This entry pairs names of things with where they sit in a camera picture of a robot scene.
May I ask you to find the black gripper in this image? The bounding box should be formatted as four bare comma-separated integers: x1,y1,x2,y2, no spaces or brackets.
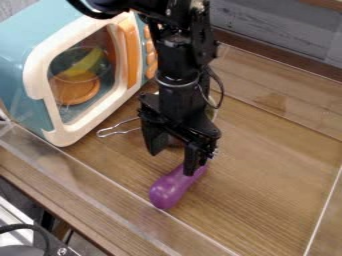
138,78,220,176

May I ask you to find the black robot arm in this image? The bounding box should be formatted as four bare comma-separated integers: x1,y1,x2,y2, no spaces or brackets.
65,0,221,176

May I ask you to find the orange turntable plate in microwave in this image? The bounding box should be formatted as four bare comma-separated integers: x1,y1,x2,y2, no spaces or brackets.
49,72,100,105

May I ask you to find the black cable bottom left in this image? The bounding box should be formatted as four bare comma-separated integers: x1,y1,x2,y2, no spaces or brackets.
0,225,50,256

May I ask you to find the purple toy eggplant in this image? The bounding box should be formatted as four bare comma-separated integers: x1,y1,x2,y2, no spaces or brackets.
148,165,207,209

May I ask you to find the blue toy microwave oven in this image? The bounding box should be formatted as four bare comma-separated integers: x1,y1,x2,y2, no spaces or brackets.
0,0,157,147

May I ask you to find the silver pot with handle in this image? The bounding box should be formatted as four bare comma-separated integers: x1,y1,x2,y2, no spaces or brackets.
96,97,217,147

